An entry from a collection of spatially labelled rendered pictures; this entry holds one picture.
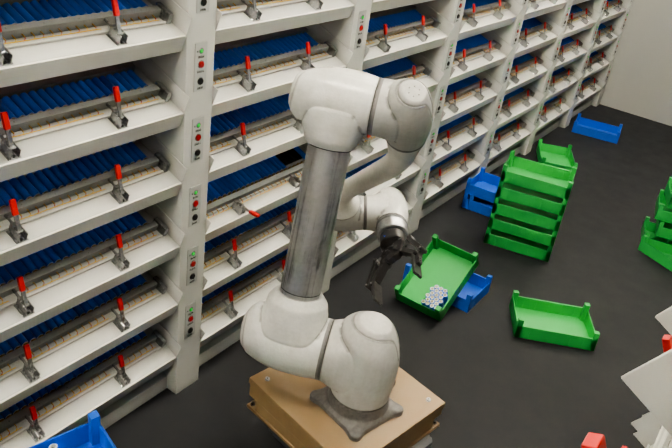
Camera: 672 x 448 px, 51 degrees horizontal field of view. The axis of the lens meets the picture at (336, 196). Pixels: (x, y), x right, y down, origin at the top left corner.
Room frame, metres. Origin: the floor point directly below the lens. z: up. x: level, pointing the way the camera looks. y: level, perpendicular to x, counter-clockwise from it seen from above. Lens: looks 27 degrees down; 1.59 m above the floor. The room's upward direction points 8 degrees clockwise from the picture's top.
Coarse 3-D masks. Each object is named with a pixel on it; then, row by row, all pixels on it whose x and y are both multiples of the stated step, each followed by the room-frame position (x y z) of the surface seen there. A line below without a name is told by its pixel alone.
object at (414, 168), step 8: (376, 160) 2.67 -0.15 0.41; (416, 160) 2.81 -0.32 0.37; (424, 160) 2.79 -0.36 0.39; (360, 168) 2.57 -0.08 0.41; (408, 168) 2.75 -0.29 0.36; (416, 168) 2.78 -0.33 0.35; (400, 176) 2.65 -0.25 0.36; (408, 176) 2.71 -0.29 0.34; (384, 184) 2.57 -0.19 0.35; (392, 184) 2.59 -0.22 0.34; (400, 184) 2.69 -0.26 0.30; (368, 192) 2.47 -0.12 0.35; (376, 192) 2.50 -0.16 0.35
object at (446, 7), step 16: (432, 0) 2.85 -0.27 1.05; (448, 0) 2.81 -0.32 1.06; (464, 0) 2.86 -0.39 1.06; (448, 16) 2.80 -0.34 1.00; (448, 48) 2.81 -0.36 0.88; (448, 80) 2.87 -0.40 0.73; (432, 96) 2.80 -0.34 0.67; (432, 128) 2.82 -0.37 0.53; (416, 176) 2.80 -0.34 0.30; (416, 192) 2.79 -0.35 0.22; (416, 208) 2.82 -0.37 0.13; (416, 224) 2.85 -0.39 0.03
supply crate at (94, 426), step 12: (96, 420) 1.03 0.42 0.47; (72, 432) 1.01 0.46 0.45; (84, 432) 1.03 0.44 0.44; (96, 432) 1.03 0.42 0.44; (36, 444) 0.97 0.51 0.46; (48, 444) 0.98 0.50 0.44; (60, 444) 1.00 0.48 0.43; (72, 444) 1.01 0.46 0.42; (84, 444) 1.03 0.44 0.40; (96, 444) 1.03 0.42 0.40; (108, 444) 1.00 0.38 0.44
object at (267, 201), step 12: (276, 192) 1.99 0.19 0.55; (288, 192) 2.01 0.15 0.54; (252, 204) 1.89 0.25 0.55; (264, 204) 1.91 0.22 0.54; (276, 204) 1.97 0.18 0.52; (216, 216) 1.78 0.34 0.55; (228, 216) 1.80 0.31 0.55; (240, 216) 1.82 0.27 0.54; (252, 216) 1.87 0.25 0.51; (216, 228) 1.73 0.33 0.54; (228, 228) 1.79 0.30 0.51
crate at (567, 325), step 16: (512, 304) 2.30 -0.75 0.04; (528, 304) 2.34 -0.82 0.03; (544, 304) 2.34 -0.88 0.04; (560, 304) 2.33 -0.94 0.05; (512, 320) 2.24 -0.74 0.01; (528, 320) 2.26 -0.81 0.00; (544, 320) 2.28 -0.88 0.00; (560, 320) 2.30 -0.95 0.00; (576, 320) 2.31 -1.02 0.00; (528, 336) 2.15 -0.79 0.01; (544, 336) 2.14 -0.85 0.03; (560, 336) 2.14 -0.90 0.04; (576, 336) 2.14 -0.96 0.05; (592, 336) 2.14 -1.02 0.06
